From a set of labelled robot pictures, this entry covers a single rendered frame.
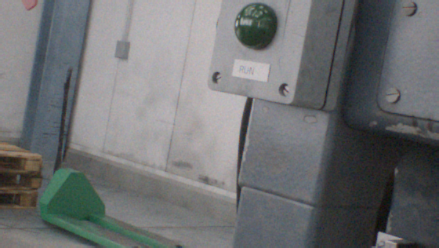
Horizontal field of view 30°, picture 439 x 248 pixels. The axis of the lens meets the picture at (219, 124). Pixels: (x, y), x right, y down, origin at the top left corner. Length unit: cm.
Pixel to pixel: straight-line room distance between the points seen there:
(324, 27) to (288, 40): 2
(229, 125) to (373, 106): 709
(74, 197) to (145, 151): 228
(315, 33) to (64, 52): 863
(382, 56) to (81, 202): 580
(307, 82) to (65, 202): 571
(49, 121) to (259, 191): 858
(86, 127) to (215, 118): 192
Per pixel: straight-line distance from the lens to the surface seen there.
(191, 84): 801
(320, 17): 51
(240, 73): 53
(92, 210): 635
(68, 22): 911
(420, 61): 52
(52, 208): 613
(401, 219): 75
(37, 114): 949
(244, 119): 61
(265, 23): 51
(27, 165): 649
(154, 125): 834
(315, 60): 51
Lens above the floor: 125
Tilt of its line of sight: 3 degrees down
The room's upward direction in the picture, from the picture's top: 10 degrees clockwise
